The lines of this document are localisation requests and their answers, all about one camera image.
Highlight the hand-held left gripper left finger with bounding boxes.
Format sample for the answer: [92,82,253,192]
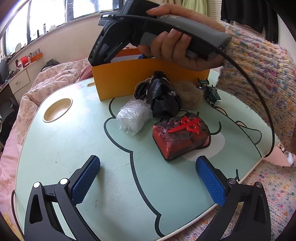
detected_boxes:
[24,155,101,241]

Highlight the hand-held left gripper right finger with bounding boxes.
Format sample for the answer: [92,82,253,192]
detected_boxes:
[195,155,271,241]

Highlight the orange cardboard box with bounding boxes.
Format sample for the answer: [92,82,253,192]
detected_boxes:
[91,47,211,101]

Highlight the person's right forearm knitted sleeve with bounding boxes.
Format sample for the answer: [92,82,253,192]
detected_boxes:
[216,23,296,167]

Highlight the light green cartoon desktop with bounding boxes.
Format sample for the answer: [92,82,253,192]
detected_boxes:
[14,70,280,241]

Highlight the person's right hand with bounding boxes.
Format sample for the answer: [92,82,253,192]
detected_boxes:
[138,4,228,71]

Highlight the red mahjong tile block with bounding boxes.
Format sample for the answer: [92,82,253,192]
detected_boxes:
[153,112,211,161]

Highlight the black lace cloth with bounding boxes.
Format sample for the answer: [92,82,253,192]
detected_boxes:
[134,77,153,100]

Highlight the multicolour knitted cloth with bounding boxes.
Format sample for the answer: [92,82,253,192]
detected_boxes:
[162,160,296,241]

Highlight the dark bag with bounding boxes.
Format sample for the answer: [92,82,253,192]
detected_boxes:
[42,59,60,71]

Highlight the bubble wrap bundle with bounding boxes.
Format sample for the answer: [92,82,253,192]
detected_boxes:
[116,98,153,136]

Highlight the black plastic bag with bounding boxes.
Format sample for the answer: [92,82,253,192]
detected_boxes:
[147,71,181,117]

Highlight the green toy truck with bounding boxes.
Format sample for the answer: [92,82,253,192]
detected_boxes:
[197,78,222,106]

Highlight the brown furry ball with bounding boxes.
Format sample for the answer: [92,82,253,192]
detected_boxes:
[172,80,204,109]

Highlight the light green hanging cloth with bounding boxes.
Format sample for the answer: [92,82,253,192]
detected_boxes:
[183,0,222,16]

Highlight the pink floral blanket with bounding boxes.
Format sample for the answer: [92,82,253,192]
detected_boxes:
[0,59,95,209]

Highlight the white drawer cabinet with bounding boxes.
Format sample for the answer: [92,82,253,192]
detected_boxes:
[8,68,31,94]

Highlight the black monitor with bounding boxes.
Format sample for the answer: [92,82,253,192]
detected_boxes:
[0,59,10,85]

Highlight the black hanging clothes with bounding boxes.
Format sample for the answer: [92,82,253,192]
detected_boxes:
[221,0,279,43]

